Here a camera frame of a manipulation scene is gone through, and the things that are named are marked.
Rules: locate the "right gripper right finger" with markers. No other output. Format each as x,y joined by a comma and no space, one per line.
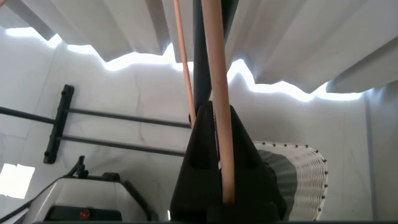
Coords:
255,186

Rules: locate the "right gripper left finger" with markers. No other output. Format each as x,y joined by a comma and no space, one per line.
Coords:
197,180

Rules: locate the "pink clothes hanger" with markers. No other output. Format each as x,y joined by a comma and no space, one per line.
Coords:
222,93

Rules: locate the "white laundry basket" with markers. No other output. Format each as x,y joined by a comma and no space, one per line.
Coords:
308,180

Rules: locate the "black clothes rack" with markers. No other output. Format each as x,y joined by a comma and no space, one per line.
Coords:
201,62

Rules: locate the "white curtain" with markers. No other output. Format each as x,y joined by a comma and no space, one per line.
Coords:
295,37

